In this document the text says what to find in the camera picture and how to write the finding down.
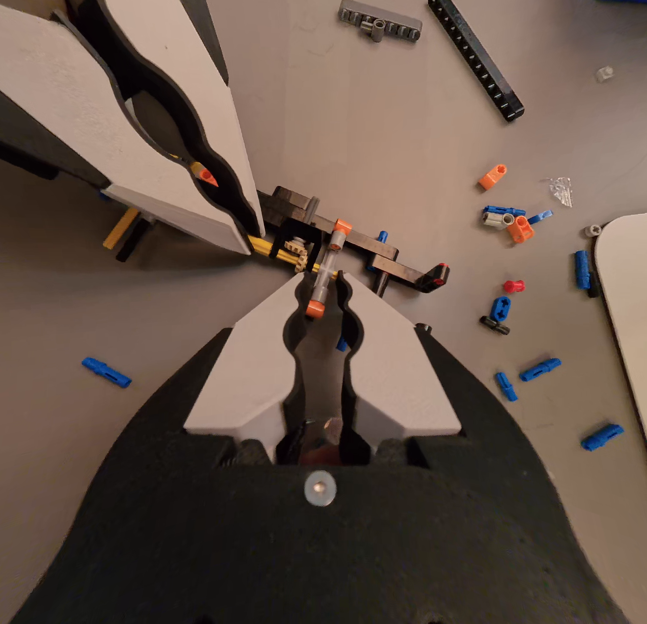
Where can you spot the light grey lego stud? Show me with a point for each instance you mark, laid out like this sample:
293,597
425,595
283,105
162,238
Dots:
604,74

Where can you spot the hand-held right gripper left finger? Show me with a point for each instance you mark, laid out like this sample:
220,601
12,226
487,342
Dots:
242,381

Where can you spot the orange lego connector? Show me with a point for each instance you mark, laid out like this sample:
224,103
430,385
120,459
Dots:
520,230
491,178

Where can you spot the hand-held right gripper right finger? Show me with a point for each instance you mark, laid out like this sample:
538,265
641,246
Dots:
404,381

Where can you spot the grey lego beam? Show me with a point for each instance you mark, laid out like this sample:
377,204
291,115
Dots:
354,13

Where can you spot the black yellow lego assembly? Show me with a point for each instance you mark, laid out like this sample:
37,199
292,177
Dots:
384,253

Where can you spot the blue lego pin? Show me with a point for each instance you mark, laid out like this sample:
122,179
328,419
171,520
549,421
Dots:
506,386
540,370
106,372
582,269
513,211
601,437

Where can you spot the grey lego connector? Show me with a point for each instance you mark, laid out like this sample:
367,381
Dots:
495,220

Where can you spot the blue curved lego piece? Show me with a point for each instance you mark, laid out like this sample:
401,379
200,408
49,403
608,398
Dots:
541,216

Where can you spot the clear plastic scrap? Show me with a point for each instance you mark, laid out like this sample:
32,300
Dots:
562,192

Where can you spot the grey lego bush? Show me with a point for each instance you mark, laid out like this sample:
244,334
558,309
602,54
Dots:
592,230

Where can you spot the short blue lego beam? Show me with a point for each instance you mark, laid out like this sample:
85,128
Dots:
501,308

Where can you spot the black lego pin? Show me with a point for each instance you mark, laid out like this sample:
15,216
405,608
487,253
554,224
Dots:
593,286
493,325

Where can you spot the red lego pin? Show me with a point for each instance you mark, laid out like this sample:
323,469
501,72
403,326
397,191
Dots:
513,286

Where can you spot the long black lego beam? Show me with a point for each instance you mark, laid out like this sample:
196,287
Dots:
475,53

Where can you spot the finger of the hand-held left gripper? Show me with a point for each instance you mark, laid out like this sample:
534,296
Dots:
177,38
60,93

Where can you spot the white document stand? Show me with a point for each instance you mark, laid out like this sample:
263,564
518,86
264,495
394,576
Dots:
629,306

